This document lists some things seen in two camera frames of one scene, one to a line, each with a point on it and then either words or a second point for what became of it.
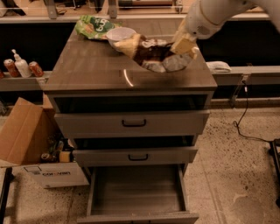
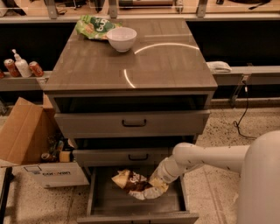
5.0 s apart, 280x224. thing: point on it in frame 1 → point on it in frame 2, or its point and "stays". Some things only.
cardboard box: (34, 140) stays
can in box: (45, 157) stays
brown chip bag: (155, 55) → (135, 184)
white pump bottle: (21, 66) stays
